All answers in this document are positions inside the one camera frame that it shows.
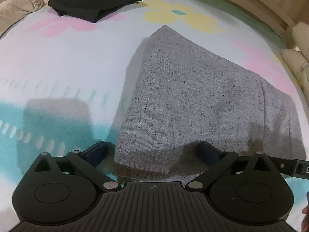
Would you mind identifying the grey speckled pants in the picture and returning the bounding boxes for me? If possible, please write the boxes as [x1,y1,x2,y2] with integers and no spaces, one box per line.
[114,26,306,182]

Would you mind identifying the cream leaf-print pillow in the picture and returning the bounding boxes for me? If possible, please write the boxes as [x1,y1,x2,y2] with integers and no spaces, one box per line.
[281,22,309,102]

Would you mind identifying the floral bed sheet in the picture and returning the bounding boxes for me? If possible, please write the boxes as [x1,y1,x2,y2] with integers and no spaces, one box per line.
[1,0,308,231]

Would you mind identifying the folded black garment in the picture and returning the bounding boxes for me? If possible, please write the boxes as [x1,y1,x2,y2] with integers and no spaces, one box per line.
[48,0,142,23]

